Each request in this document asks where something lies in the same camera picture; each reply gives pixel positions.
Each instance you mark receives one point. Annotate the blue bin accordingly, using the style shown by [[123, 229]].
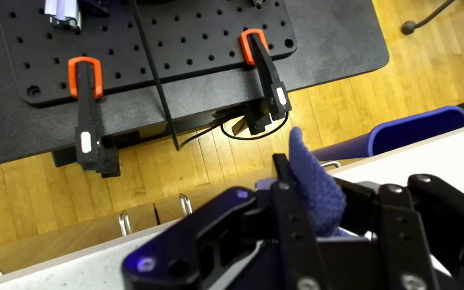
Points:
[[414, 130]]

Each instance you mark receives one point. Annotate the orange black bar clamp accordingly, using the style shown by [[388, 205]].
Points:
[[89, 122], [266, 80]]

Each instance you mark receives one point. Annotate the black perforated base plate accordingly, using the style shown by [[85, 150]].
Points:
[[189, 42]]

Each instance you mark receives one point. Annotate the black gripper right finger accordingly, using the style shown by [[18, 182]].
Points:
[[435, 225]]

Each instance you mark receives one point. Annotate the black chair base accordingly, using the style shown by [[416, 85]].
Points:
[[425, 16]]

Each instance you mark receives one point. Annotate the black perforated board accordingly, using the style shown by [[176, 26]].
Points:
[[338, 32]]

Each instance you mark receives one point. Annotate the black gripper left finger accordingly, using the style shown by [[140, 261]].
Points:
[[226, 235]]

